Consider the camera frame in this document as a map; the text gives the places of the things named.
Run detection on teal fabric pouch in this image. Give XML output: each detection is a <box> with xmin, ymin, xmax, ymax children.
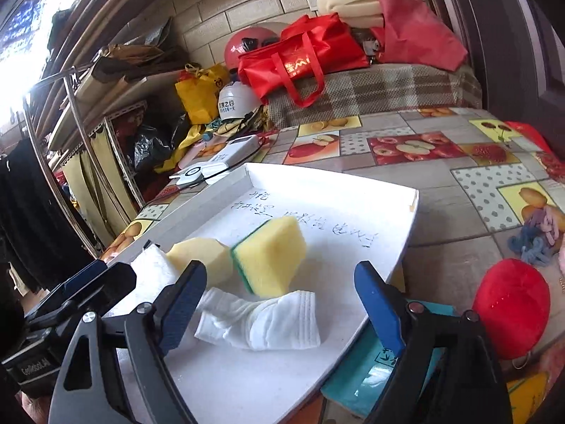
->
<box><xmin>320</xmin><ymin>298</ymin><xmax>455</xmax><ymax>418</ymax></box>

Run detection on fruit print tablecloth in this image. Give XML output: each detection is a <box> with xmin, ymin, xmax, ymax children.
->
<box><xmin>101</xmin><ymin>106</ymin><xmax>565</xmax><ymax>424</ymax></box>

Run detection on brown paper bags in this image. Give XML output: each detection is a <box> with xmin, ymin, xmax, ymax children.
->
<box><xmin>90</xmin><ymin>18</ymin><xmax>186</xmax><ymax>82</ymax></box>

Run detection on pale yellow sponge piece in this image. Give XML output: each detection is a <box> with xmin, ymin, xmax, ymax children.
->
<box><xmin>165</xmin><ymin>237</ymin><xmax>234</xmax><ymax>287</ymax></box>

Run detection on yellow curtain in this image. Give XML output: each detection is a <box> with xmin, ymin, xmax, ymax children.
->
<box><xmin>62</xmin><ymin>128</ymin><xmax>137</xmax><ymax>235</ymax></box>

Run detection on red tote bag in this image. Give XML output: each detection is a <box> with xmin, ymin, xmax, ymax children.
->
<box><xmin>237</xmin><ymin>13</ymin><xmax>370</xmax><ymax>109</ymax></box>

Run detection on white power bank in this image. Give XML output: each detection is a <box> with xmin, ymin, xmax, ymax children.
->
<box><xmin>204</xmin><ymin>135</ymin><xmax>261</xmax><ymax>173</ymax></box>

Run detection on yellow shopping bag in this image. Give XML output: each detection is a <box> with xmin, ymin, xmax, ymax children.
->
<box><xmin>175</xmin><ymin>64</ymin><xmax>230</xmax><ymax>125</ymax></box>

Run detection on pink-red fabric bag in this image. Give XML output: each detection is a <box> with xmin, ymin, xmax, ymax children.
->
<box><xmin>371</xmin><ymin>0</ymin><xmax>469</xmax><ymax>71</ymax></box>

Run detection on purple yarn hair tie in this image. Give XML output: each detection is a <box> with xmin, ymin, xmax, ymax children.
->
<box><xmin>523</xmin><ymin>207</ymin><xmax>565</xmax><ymax>246</ymax></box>

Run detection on cream foam roll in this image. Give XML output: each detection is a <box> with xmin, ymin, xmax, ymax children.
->
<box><xmin>317</xmin><ymin>0</ymin><xmax>384</xmax><ymax>27</ymax></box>

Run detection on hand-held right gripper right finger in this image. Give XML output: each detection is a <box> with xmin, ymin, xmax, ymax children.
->
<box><xmin>354</xmin><ymin>260</ymin><xmax>515</xmax><ymax>424</ymax></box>

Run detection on black garment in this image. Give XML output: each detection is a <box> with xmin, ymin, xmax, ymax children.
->
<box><xmin>0</xmin><ymin>137</ymin><xmax>95</xmax><ymax>292</ymax></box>

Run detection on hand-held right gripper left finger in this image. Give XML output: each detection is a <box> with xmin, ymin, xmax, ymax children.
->
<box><xmin>48</xmin><ymin>260</ymin><xmax>208</xmax><ymax>424</ymax></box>

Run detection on yellow cloth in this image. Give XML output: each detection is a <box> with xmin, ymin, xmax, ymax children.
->
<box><xmin>154</xmin><ymin>106</ymin><xmax>270</xmax><ymax>175</ymax></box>

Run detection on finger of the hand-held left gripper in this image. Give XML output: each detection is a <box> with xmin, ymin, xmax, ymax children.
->
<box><xmin>24</xmin><ymin>259</ymin><xmax>109</xmax><ymax>319</ymax></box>
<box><xmin>31</xmin><ymin>262</ymin><xmax>137</xmax><ymax>332</ymax></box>

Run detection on red helmet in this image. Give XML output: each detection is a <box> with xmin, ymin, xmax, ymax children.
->
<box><xmin>224</xmin><ymin>22</ymin><xmax>292</xmax><ymax>71</ymax></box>

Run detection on blue yarn hair tie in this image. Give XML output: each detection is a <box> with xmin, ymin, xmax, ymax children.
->
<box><xmin>507</xmin><ymin>225</ymin><xmax>559</xmax><ymax>266</ymax></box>

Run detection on white round charger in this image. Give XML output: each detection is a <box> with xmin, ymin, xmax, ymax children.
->
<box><xmin>170</xmin><ymin>161</ymin><xmax>230</xmax><ymax>190</ymax></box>

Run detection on white tray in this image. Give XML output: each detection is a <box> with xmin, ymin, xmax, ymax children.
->
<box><xmin>101</xmin><ymin>162</ymin><xmax>419</xmax><ymax>424</ymax></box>

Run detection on white sock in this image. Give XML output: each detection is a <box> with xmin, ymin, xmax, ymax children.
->
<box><xmin>194</xmin><ymin>287</ymin><xmax>321</xmax><ymax>351</ymax></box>

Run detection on white helmet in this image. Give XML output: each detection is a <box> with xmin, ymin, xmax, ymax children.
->
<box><xmin>218</xmin><ymin>81</ymin><xmax>261</xmax><ymax>121</ymax></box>

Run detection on yellow sponge with green scourer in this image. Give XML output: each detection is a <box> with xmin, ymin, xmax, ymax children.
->
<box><xmin>231</xmin><ymin>216</ymin><xmax>307</xmax><ymax>299</ymax></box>

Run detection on white paper towel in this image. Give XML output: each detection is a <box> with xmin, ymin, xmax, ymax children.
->
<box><xmin>130</xmin><ymin>243</ymin><xmax>177</xmax><ymax>292</ymax></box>

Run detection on plaid covered box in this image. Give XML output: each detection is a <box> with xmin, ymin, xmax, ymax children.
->
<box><xmin>265</xmin><ymin>63</ymin><xmax>483</xmax><ymax>130</ymax></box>

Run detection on steel clothes rack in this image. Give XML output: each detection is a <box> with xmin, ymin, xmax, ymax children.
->
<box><xmin>22</xmin><ymin>64</ymin><xmax>111</xmax><ymax>257</ymax></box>

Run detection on dark panelled door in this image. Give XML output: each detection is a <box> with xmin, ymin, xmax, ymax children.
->
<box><xmin>435</xmin><ymin>0</ymin><xmax>565</xmax><ymax>142</ymax></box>

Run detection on metal storage shelf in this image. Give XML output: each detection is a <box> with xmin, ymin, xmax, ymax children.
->
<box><xmin>44</xmin><ymin>64</ymin><xmax>195</xmax><ymax>213</ymax></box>

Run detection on red gift bag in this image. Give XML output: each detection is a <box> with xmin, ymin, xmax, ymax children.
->
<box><xmin>505</xmin><ymin>120</ymin><xmax>552</xmax><ymax>153</ymax></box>

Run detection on red plush apple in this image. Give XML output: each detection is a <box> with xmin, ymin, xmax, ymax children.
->
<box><xmin>472</xmin><ymin>258</ymin><xmax>552</xmax><ymax>369</ymax></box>

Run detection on black plastic bag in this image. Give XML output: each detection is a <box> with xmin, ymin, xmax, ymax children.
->
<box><xmin>132</xmin><ymin>124</ymin><xmax>173</xmax><ymax>173</ymax></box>

